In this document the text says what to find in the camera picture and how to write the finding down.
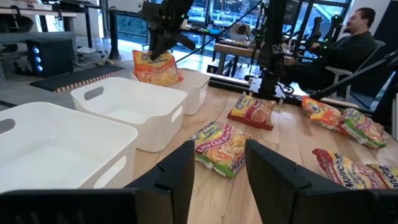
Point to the white office chair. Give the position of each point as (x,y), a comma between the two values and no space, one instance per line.
(339,73)

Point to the black hazard-striped floor mat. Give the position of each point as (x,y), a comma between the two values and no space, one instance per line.
(77,77)

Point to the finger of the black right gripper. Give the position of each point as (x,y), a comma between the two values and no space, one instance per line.
(186,42)
(161,45)

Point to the white desk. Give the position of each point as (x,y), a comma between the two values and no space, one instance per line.
(31,13)

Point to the wooden work table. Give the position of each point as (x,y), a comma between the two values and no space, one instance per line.
(230,49)

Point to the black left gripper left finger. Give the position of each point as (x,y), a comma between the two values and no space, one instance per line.
(161,193)

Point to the roast beef noodle pack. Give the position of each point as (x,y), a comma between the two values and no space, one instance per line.
(252,112)
(342,171)

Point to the white plastic bin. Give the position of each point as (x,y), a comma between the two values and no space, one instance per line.
(37,168)
(133,109)
(196,90)

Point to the silver aluminium rail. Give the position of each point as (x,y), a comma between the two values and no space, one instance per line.
(395,118)

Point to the black post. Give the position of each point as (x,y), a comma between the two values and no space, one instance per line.
(114,34)

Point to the lime chili shrimp noodle pack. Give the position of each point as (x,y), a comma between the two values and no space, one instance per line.
(217,149)
(363,127)

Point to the black computer tower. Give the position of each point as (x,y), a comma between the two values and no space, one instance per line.
(49,59)

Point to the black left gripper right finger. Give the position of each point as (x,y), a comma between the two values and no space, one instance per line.
(280,193)

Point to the person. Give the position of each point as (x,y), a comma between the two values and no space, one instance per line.
(351,49)

